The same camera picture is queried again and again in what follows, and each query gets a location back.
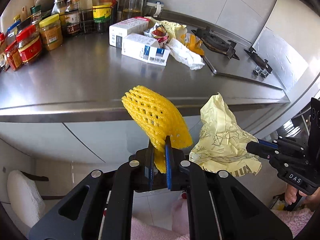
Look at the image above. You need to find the brown glass sauce bottle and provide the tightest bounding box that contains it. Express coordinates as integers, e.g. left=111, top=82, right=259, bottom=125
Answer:
left=65, top=0, right=81, bottom=35

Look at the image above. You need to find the white box blue label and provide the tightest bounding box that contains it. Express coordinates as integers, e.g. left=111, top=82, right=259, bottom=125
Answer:
left=121, top=33, right=170, bottom=67

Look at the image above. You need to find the pale yellow plastic bag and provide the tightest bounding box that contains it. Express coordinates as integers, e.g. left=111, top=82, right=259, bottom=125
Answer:
left=189, top=94, right=262, bottom=177

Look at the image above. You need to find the yellow label oil bottle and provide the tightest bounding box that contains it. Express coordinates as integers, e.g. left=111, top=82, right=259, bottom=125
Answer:
left=92, top=0, right=113, bottom=33

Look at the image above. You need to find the white crumpled plastic bag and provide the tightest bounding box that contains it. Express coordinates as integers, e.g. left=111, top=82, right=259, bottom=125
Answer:
left=164, top=38, right=205, bottom=70

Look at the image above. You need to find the small jar blue white lid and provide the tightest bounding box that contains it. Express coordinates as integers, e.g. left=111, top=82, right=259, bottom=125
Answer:
left=143, top=0, right=164, bottom=18

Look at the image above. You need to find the white stool cushion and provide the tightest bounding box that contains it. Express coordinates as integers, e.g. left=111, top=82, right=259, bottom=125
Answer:
left=7, top=170, right=48, bottom=228

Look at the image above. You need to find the white box pink top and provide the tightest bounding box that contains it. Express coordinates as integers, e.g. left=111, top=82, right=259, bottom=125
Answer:
left=108, top=17, right=150, bottom=48

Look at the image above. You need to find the yellow foam fruit net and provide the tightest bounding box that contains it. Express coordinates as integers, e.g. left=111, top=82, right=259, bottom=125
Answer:
left=121, top=86, right=193, bottom=173

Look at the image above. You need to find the yellow lid sauce jar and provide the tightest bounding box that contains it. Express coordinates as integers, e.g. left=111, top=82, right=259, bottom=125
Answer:
left=39, top=14, right=63, bottom=51

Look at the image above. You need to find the orange yellow snack packet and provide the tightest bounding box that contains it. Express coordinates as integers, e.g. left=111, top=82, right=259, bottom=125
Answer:
left=180, top=33, right=204, bottom=56

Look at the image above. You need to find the right hand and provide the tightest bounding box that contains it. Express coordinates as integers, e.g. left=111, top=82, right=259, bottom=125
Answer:
left=284, top=184, right=320, bottom=212

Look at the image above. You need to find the black gas stove burner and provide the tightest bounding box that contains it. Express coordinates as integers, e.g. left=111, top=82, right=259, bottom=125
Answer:
left=192, top=27, right=240, bottom=60

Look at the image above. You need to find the chocolate pie snack wrapper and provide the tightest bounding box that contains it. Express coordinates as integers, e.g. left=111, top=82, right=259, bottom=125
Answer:
left=143, top=23, right=169, bottom=48

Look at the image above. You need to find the black wire condiment rack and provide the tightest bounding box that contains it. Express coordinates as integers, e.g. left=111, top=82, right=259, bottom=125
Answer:
left=60, top=2, right=118, bottom=36

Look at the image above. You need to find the green lid spice jar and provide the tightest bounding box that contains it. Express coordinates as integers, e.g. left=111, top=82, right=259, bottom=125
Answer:
left=30, top=5, right=42, bottom=26

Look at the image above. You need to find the large red lid jar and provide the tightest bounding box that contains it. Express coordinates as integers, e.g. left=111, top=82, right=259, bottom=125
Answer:
left=16, top=25, right=42, bottom=64

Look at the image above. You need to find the small red lid jar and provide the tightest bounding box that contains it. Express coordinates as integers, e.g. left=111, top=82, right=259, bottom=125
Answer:
left=5, top=40, right=23, bottom=72

